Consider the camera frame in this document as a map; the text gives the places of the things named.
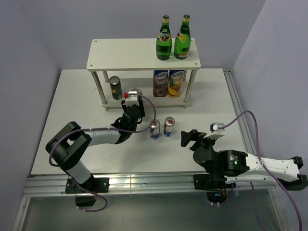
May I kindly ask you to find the black can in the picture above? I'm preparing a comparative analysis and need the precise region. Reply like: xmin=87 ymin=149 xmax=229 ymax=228
xmin=131 ymin=89 xmax=142 ymax=95
xmin=109 ymin=76 xmax=123 ymax=100

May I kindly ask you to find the black can front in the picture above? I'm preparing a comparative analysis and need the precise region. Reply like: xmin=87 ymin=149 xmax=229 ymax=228
xmin=109 ymin=76 xmax=123 ymax=100

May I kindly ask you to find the green glass bottle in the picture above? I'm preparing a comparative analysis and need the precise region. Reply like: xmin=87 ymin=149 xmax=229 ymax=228
xmin=156 ymin=15 xmax=172 ymax=61
xmin=174 ymin=14 xmax=191 ymax=60

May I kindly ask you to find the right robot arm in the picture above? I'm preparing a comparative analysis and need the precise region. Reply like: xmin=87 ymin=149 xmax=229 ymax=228
xmin=180 ymin=129 xmax=308 ymax=191

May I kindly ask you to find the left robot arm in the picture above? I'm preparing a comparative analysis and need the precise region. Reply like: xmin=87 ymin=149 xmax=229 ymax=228
xmin=45 ymin=91 xmax=145 ymax=192

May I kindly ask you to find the white two-tier shelf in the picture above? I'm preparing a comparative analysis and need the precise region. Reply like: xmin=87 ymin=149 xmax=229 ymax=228
xmin=87 ymin=38 xmax=201 ymax=110

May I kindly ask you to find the blue silver can left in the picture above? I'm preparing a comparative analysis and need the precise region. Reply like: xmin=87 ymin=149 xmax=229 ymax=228
xmin=150 ymin=119 xmax=160 ymax=139

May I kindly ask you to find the blue silver can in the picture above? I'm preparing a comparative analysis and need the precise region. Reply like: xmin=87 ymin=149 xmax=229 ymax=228
xmin=150 ymin=119 xmax=160 ymax=139
xmin=164 ymin=116 xmax=175 ymax=137

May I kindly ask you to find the blue silver can right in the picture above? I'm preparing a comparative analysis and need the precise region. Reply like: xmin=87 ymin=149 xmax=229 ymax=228
xmin=164 ymin=116 xmax=175 ymax=137

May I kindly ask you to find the purple grape juice carton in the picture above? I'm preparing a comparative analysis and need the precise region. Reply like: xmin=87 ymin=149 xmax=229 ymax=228
xmin=153 ymin=70 xmax=168 ymax=97

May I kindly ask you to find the yellow pineapple juice carton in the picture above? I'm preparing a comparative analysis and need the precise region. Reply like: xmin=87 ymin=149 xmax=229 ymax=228
xmin=167 ymin=70 xmax=184 ymax=97

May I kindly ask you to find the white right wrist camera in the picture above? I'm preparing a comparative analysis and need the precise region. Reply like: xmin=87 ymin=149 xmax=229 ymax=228
xmin=205 ymin=122 xmax=225 ymax=140

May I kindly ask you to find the aluminium front rail frame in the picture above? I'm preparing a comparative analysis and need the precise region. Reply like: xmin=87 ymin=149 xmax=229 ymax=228
xmin=21 ymin=168 xmax=276 ymax=197

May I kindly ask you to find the aluminium right side rail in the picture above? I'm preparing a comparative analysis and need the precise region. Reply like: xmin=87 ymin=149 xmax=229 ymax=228
xmin=222 ymin=67 xmax=289 ymax=231

